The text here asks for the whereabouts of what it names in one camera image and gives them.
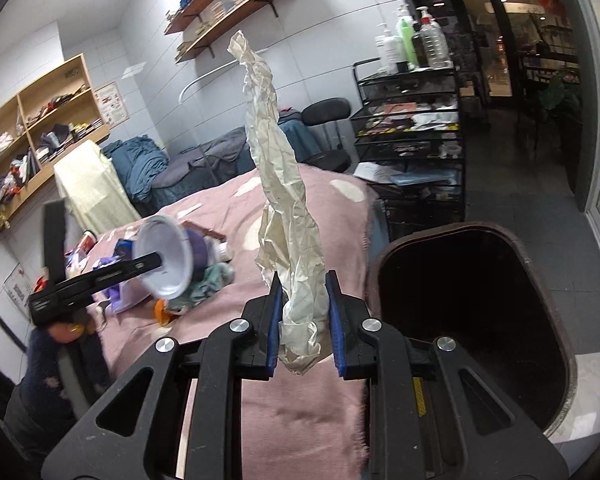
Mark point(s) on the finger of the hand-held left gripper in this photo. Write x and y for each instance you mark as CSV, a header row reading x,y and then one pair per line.
x,y
130,266
55,240

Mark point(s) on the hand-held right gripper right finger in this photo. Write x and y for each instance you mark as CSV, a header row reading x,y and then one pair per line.
x,y
336,330

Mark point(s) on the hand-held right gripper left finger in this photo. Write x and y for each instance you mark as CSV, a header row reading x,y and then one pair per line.
x,y
275,330

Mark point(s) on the blue printed packet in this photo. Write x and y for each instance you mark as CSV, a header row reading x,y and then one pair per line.
x,y
125,249

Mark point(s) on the purple packet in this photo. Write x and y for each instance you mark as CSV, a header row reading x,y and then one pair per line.
x,y
125,297

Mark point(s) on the orange spiky ball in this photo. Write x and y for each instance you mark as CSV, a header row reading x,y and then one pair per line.
x,y
161,312

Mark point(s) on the brown trash bin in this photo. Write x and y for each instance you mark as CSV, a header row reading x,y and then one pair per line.
x,y
470,310

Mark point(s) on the person's left hand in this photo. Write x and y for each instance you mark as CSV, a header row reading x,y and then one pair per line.
x,y
72,329

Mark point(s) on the red packet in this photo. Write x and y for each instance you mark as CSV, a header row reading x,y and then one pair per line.
x,y
86,242

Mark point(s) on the cream towel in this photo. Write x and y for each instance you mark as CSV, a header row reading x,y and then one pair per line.
x,y
95,185

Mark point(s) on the teal cloth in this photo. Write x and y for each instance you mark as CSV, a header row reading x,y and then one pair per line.
x,y
205,285

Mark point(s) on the brown stick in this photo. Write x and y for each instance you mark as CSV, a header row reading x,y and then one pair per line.
x,y
205,230

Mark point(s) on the pink dotted blanket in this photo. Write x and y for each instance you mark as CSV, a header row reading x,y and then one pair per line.
x,y
305,410

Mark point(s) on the white small tube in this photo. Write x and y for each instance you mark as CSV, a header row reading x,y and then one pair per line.
x,y
225,252

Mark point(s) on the blue quilt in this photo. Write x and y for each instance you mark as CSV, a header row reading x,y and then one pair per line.
x,y
135,165

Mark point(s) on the blue and grey clothes pile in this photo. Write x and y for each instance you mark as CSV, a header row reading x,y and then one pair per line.
x,y
205,165

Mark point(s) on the wooden open cabinet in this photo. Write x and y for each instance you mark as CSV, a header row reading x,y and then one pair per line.
x,y
30,110

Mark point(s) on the black mesh cart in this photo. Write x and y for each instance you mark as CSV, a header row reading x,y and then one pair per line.
x,y
430,200

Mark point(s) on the white paper sheet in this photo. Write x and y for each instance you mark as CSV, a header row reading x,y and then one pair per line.
x,y
372,172

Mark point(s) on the blue folder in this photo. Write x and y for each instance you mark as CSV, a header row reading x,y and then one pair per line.
x,y
422,177

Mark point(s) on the denim blue cloth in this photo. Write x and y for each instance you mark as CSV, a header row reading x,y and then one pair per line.
x,y
290,135

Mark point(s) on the white curved lamp pole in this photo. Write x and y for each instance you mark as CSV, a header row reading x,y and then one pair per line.
x,y
200,80

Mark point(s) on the black office chair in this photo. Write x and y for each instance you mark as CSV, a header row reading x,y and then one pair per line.
x,y
325,110

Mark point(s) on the white pump bottle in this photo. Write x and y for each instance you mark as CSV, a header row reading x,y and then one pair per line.
x,y
387,52

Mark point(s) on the display rack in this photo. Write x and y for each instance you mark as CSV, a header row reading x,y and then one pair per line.
x,y
467,75

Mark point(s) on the green bottle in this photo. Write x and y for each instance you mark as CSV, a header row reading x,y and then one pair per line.
x,y
406,40

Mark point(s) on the clear plastic bottle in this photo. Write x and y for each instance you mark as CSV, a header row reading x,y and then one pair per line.
x,y
436,42

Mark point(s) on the green plant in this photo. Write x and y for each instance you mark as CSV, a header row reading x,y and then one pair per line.
x,y
560,95

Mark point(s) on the glass door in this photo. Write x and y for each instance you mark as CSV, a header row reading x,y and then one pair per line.
x,y
597,85

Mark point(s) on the wall poster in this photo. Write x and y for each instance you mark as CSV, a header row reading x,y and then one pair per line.
x,y
111,104

